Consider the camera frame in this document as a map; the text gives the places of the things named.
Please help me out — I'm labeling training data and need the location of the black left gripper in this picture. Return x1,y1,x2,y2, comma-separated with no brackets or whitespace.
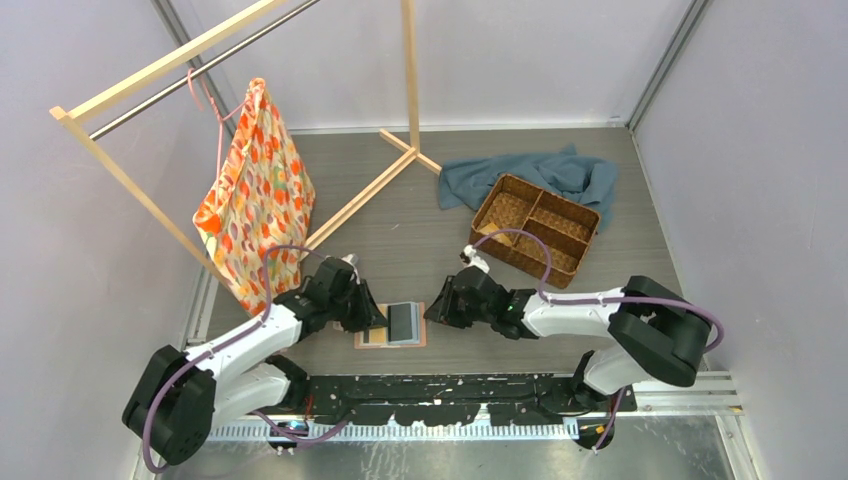
327,278,387,332

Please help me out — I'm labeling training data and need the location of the yellow credit card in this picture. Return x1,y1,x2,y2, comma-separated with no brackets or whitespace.
360,327,389,348

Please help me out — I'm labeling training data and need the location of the orange credit card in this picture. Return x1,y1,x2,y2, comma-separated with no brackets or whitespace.
480,222,513,247

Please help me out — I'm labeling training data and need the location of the woven wicker divided basket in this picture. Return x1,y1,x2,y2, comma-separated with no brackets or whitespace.
469,174,601,289

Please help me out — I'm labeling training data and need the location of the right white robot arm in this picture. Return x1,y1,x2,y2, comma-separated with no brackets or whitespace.
424,260,715,411

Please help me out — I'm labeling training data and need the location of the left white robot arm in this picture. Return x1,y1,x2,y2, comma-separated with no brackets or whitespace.
122,254,388,466

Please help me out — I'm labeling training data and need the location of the blue-grey crumpled cloth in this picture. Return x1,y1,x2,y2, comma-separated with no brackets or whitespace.
437,144,619,232

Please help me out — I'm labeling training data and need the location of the orange floral hanging garment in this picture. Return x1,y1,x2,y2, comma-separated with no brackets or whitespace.
193,78,316,316

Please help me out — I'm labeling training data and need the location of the pink clothes hanger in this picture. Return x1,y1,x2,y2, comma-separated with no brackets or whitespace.
186,68,248,180

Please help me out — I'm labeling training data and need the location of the wooden clothes rack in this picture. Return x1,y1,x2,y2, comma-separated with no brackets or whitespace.
49,0,442,286

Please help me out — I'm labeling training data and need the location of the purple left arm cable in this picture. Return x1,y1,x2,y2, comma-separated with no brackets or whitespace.
142,245,352,475

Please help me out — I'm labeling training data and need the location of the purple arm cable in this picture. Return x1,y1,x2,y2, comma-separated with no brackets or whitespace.
463,228,725,452
142,245,352,475

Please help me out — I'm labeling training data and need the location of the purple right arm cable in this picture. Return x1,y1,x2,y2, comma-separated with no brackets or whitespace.
463,228,725,452

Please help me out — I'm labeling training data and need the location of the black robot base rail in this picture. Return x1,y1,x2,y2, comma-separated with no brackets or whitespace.
261,374,612,427

